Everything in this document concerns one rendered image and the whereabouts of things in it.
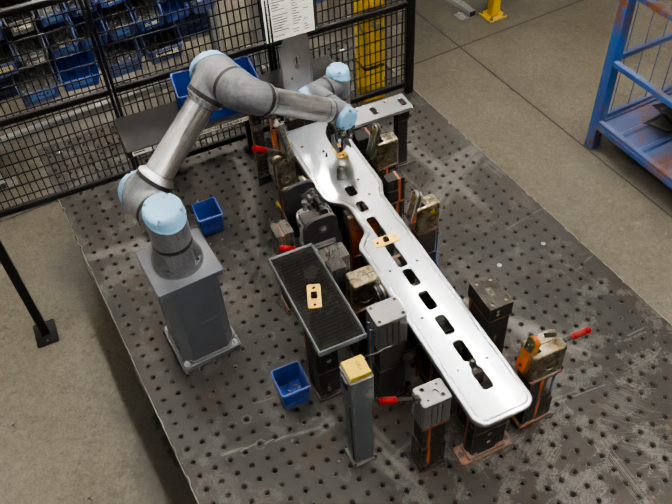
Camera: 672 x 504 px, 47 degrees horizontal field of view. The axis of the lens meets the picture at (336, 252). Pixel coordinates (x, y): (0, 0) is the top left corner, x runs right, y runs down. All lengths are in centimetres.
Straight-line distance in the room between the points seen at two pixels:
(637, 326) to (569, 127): 205
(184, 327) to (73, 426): 115
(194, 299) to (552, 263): 128
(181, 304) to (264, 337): 39
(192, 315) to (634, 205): 252
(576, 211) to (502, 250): 125
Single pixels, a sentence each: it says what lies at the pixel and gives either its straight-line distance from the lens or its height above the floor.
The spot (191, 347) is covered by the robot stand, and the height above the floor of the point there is 80.
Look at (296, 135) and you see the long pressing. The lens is 289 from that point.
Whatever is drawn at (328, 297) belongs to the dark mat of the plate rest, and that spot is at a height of 116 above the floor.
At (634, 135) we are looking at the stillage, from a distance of 436.
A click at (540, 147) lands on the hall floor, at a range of 443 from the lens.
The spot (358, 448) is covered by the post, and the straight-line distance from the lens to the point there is 229.
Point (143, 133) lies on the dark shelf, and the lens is 298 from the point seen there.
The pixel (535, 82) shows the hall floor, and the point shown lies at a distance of 491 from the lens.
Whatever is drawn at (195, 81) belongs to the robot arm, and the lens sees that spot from 225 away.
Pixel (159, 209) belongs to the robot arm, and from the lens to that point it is 222.
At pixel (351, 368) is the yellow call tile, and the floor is 116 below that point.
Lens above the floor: 282
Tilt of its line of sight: 48 degrees down
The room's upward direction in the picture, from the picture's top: 4 degrees counter-clockwise
